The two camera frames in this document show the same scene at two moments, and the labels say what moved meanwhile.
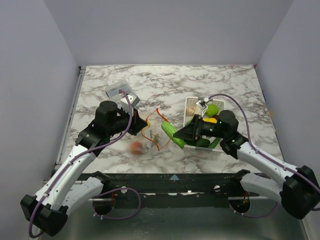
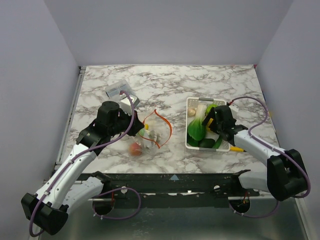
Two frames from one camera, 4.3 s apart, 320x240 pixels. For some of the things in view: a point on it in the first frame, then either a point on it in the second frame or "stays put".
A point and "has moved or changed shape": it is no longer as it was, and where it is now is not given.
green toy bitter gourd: (169, 129) to (208, 109)
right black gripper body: (196, 128) to (213, 121)
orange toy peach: (136, 148) stays put
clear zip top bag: (154, 137) has moved or changed shape
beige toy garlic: (190, 111) stays put
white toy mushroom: (155, 137) stays put
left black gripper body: (122, 123) stays put
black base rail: (174, 191) stays put
